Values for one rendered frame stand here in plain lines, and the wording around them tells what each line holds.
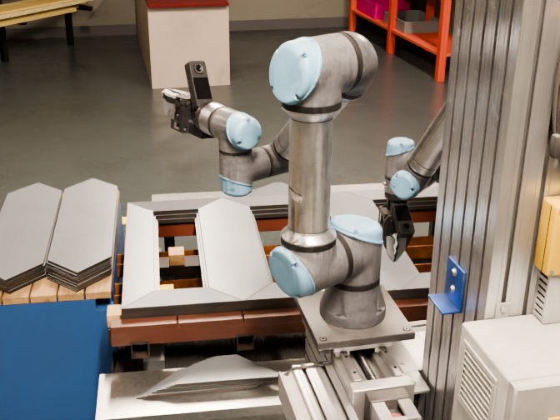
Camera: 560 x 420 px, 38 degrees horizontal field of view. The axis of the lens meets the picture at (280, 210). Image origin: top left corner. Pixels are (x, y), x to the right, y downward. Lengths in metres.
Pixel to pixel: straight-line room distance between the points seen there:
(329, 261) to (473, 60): 0.50
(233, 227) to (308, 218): 1.09
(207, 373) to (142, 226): 0.70
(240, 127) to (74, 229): 1.14
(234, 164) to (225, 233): 0.87
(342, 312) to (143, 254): 0.92
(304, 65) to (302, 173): 0.23
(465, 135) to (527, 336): 0.37
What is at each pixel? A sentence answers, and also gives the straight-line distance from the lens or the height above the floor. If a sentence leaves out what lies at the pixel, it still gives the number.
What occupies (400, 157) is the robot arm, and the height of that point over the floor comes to 1.25.
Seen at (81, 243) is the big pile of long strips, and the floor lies 0.85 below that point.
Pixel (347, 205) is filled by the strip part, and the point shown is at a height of 0.86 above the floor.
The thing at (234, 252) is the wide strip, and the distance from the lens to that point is 2.54.
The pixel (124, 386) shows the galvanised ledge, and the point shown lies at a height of 0.68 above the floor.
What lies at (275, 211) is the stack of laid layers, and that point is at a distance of 2.88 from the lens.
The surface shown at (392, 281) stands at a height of 0.86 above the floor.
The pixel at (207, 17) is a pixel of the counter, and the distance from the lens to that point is 7.54.
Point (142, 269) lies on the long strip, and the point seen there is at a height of 0.86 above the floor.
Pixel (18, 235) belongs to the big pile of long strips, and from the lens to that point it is 2.79.
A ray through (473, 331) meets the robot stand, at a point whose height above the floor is 1.23.
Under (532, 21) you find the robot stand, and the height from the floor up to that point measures 1.76.
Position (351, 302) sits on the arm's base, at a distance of 1.80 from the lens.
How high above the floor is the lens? 2.00
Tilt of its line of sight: 24 degrees down
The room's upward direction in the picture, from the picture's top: straight up
